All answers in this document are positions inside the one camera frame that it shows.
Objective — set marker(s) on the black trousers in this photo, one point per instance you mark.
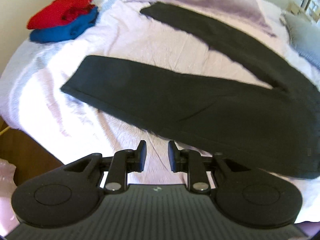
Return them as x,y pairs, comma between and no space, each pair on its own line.
275,128

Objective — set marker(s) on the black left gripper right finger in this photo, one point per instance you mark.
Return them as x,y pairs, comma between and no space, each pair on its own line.
178,159

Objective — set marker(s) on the wooden bed frame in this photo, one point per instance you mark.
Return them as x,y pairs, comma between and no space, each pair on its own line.
29,157

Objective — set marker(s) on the red folded garment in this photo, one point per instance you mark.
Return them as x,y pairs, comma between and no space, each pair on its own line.
59,13

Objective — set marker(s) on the blue grey pillow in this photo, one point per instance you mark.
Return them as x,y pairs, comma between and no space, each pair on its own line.
304,37

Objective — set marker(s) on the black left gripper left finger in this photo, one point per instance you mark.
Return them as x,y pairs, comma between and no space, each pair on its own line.
135,161

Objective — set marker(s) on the blue folded garment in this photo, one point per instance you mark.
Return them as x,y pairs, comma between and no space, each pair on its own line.
67,32

